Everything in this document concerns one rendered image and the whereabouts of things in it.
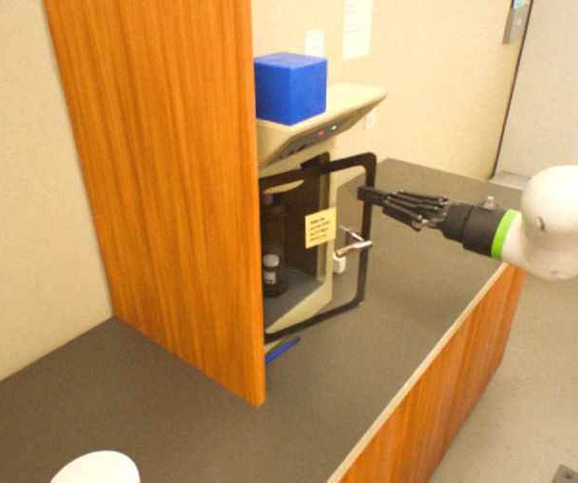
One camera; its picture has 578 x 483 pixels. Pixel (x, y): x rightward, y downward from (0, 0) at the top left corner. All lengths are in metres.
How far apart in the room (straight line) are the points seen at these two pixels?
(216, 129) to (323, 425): 0.61
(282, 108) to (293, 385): 0.60
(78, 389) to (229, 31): 0.81
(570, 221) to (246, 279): 0.51
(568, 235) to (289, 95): 0.46
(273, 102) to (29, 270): 0.69
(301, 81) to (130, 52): 0.29
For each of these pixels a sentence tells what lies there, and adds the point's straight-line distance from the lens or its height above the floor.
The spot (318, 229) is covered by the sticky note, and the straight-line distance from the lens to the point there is 1.06.
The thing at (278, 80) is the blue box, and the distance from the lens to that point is 0.82.
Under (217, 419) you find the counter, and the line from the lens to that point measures 1.08.
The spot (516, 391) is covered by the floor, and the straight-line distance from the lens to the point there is 2.63.
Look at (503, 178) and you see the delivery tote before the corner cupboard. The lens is 3.93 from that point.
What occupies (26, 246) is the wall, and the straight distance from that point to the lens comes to 1.23.
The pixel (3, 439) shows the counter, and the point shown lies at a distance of 1.18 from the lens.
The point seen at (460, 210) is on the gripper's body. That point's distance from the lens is 0.97.
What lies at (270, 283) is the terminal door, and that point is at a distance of 1.06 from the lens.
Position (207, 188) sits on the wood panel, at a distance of 0.87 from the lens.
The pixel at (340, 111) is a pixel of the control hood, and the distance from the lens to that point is 0.93.
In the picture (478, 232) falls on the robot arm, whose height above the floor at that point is 1.32.
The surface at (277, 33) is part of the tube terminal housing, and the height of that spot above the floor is 1.63.
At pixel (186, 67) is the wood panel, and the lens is 0.83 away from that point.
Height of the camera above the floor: 1.76
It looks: 30 degrees down
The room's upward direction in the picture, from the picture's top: straight up
